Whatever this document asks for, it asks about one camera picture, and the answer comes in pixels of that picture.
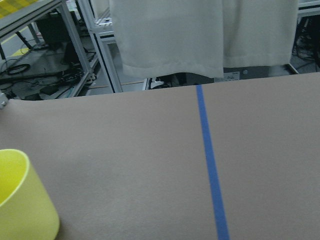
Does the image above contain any yellow plastic cup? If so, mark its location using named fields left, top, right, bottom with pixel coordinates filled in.
left=0, top=149, right=60, bottom=240

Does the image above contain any white hanging cloth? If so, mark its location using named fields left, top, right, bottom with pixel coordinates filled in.
left=109, top=0, right=299, bottom=78

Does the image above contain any brown table mat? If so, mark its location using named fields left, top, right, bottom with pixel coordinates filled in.
left=0, top=73, right=320, bottom=240

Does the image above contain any aluminium frame shelf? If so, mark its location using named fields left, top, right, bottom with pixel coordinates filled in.
left=0, top=0, right=123, bottom=99

